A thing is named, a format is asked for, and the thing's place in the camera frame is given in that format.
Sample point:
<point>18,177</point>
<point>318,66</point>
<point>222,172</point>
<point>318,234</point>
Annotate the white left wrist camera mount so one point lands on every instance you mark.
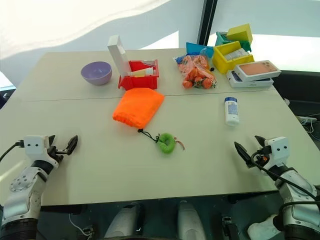
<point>33,145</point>

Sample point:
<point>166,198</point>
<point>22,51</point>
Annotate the teal plastic bin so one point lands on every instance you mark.
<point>221,38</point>

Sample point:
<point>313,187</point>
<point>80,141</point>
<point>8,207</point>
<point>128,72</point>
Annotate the bag of carrots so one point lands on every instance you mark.
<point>197,72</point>

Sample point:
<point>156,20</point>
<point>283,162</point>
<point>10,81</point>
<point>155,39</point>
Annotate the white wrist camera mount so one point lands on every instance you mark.
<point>277,148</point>
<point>33,145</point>

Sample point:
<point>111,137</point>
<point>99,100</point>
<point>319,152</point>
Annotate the white bottle with blue cap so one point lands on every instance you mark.
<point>231,111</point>

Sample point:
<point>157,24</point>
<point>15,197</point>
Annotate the large yellow plastic bin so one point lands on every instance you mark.
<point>222,62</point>

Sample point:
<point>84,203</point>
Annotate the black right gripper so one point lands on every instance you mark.
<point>261,157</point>

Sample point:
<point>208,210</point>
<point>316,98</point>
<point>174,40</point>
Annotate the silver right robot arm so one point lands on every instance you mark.
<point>297,197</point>

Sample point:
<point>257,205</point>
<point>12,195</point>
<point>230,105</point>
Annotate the white rounded robot part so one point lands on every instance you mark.
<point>262,228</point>

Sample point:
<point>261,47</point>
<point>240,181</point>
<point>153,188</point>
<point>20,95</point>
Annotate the small yellow plastic bin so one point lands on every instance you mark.
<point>240,32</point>

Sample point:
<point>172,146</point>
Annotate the purple plastic bowl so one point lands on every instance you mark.
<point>96,73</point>

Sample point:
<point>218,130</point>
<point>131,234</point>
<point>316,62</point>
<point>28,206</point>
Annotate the phone box with pink picture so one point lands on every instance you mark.
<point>257,70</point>

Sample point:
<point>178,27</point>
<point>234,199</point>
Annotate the pale yellow tube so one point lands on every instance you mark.
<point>138,73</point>

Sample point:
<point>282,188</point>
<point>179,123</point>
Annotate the white power strip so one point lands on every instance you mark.
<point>308,119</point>

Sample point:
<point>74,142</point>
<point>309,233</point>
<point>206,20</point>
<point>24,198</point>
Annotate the white phone box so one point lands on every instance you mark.
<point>247,83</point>

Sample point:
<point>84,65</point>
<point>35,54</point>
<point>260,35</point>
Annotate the green fuzzy scrunchie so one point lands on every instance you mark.
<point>167,147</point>

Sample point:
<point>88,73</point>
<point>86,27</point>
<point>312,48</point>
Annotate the black window pillar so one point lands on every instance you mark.
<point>206,22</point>

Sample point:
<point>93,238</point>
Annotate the red plastic bin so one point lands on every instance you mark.
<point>140,81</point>

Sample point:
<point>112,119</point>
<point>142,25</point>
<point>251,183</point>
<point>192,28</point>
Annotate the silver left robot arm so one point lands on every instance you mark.
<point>23,190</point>

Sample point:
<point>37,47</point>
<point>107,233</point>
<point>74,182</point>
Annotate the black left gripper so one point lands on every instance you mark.
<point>55,153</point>

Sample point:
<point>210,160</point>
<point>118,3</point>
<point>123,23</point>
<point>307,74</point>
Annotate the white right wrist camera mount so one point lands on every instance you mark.
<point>277,148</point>

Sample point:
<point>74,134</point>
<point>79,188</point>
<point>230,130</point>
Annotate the small white tube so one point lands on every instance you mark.
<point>149,71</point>

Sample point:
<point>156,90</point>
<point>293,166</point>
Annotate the grey rounded robot leg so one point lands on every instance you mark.
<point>190,222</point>
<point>123,221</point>

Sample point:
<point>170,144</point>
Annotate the white open cardboard box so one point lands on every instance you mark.
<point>118,56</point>

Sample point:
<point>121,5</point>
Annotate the blue packet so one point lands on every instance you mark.
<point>193,48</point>

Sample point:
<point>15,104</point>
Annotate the white box in yellow bin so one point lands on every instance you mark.
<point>235,54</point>

